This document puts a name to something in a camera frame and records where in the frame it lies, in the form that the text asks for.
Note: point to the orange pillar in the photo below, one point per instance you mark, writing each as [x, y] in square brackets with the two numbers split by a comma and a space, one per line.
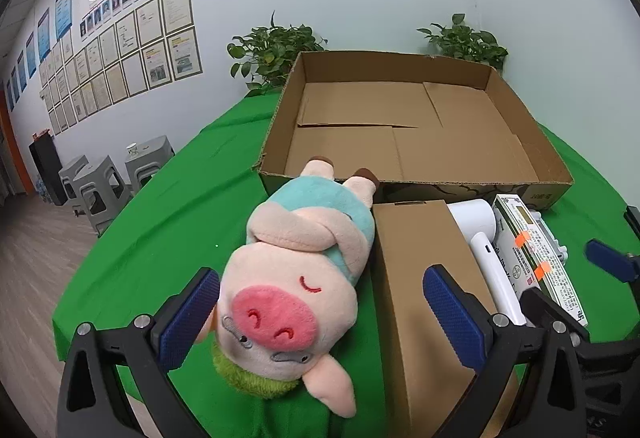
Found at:
[9, 143]

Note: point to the green and white flat box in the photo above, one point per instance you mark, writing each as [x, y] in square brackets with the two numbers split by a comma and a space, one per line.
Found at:
[530, 263]

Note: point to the large cardboard box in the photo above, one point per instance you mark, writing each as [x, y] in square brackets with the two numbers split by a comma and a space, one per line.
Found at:
[400, 153]

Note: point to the small potted green plant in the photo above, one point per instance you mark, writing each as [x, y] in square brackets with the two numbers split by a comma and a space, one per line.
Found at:
[465, 43]

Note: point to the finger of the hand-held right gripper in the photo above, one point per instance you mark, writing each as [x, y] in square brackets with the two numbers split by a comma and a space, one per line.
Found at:
[542, 308]
[610, 260]

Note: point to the white hair dryer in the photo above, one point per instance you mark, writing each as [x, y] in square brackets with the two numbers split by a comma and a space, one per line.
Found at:
[475, 218]

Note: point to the black cabinet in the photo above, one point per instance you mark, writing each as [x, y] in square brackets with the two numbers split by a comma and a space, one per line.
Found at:
[47, 168]

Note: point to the pink pig plush toy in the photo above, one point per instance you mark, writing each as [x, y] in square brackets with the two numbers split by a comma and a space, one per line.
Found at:
[280, 268]

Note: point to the row of blue wall posters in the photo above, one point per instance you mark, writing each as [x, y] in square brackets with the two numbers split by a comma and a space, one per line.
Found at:
[63, 8]

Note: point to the wall of framed certificates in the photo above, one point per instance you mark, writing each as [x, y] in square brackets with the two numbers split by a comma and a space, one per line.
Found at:
[125, 58]

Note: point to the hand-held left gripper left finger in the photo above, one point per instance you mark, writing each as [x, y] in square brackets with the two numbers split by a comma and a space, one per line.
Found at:
[192, 318]

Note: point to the grey plastic stool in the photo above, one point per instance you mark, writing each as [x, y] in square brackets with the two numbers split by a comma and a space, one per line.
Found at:
[100, 193]
[147, 163]
[70, 178]

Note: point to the green tablecloth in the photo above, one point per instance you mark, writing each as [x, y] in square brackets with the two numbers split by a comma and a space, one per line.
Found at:
[175, 218]

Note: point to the small brown cardboard box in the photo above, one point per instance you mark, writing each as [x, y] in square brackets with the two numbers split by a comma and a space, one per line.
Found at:
[415, 268]

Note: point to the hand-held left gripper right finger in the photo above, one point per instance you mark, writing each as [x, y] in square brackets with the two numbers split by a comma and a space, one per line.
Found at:
[452, 313]

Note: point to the bushy potted green plant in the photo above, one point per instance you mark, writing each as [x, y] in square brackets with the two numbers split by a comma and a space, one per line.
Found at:
[272, 53]

